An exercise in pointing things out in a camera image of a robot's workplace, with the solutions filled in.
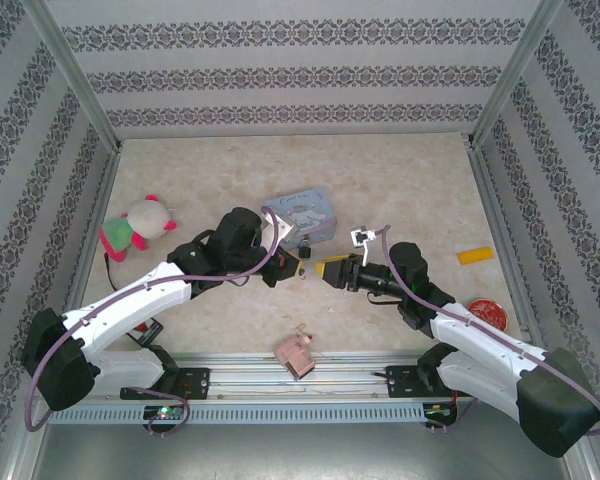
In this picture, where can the small black padlock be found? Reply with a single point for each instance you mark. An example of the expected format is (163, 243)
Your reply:
(305, 246)

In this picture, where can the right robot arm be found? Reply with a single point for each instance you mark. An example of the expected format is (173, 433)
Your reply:
(480, 330)

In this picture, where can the yellow block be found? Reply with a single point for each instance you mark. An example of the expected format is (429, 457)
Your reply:
(475, 255)

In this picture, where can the pink toy appliance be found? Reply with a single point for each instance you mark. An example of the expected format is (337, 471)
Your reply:
(295, 352)

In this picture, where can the red round dish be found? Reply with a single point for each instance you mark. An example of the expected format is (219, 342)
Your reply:
(487, 314)

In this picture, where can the white pink plush toy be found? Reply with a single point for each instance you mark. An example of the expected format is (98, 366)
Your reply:
(145, 220)

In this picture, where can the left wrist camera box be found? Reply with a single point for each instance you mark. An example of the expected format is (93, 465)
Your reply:
(285, 230)

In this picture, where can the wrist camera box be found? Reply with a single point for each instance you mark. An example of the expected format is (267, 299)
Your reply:
(285, 230)
(362, 237)

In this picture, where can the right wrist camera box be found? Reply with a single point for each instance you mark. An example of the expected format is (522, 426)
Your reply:
(362, 237)

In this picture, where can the aluminium mounting rail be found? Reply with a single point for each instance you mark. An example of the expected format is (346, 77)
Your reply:
(260, 375)

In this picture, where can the aluminium side rail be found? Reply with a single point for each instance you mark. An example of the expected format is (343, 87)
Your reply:
(111, 170)
(485, 175)

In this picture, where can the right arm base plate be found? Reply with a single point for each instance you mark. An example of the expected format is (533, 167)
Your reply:
(405, 382)

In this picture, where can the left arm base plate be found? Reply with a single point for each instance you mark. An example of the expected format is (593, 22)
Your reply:
(195, 382)

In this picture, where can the aluminium corner post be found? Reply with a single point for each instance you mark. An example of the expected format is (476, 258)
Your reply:
(517, 70)
(70, 70)

